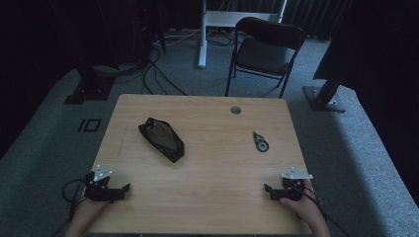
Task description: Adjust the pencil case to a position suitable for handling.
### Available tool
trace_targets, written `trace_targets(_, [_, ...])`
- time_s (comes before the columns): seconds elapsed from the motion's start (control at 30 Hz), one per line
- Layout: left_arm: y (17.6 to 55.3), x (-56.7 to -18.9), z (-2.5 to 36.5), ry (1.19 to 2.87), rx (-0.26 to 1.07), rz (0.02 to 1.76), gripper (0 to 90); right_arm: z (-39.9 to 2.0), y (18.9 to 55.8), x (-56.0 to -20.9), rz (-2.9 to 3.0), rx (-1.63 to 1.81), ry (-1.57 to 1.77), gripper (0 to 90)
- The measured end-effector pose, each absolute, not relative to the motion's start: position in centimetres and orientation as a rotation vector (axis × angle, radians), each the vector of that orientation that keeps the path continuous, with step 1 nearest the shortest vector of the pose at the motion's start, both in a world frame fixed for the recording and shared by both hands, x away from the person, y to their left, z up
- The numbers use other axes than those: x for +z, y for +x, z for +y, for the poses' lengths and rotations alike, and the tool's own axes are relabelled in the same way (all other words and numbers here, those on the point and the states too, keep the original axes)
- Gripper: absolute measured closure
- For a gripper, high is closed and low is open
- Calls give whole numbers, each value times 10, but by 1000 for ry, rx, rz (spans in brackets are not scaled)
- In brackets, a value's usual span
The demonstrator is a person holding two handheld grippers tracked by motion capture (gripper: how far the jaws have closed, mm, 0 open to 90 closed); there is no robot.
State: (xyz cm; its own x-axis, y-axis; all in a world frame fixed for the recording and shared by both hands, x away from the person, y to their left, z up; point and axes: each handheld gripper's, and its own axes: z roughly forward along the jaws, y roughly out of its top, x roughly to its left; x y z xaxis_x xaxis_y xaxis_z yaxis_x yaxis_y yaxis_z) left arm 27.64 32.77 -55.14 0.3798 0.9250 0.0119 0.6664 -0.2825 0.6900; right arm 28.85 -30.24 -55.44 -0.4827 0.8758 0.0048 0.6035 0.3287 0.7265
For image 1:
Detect black folding chair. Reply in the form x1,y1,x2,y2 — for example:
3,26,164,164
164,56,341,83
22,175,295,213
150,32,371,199
224,16,307,100

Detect person's right hand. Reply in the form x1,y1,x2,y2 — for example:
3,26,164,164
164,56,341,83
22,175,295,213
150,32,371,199
279,187,324,228

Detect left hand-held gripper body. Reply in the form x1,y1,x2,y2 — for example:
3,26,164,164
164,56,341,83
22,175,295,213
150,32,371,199
83,164,126,203

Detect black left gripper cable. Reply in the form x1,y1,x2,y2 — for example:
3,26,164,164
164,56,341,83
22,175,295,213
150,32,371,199
60,177,90,222

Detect white desk frame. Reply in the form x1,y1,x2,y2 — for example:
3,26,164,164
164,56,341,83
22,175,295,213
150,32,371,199
197,0,289,70

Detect black stand with flat base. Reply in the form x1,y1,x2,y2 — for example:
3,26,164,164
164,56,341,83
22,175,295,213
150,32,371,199
301,45,348,115

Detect black floor cables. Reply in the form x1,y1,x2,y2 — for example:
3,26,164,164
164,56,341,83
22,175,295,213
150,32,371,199
139,43,189,97

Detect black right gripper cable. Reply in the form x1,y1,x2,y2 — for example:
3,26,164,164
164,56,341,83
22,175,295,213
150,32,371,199
295,185,351,237

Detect black stand with square base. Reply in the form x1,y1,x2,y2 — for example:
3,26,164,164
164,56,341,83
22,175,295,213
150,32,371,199
63,63,117,106

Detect black mesh pencil case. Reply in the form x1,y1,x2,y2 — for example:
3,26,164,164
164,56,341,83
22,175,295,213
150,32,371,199
137,117,186,164

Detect green correction tape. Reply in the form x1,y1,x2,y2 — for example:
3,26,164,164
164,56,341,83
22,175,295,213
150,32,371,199
252,130,271,153

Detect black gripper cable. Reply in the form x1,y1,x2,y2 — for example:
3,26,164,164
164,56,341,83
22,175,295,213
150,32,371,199
295,185,351,237
60,177,90,222

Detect white floor cable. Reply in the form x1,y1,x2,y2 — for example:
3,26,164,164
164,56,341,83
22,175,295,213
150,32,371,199
152,28,203,47

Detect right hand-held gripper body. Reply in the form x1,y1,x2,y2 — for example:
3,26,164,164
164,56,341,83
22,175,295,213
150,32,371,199
273,167,314,202

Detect person's left hand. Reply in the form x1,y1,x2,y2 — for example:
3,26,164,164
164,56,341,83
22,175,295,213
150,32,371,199
73,197,112,223

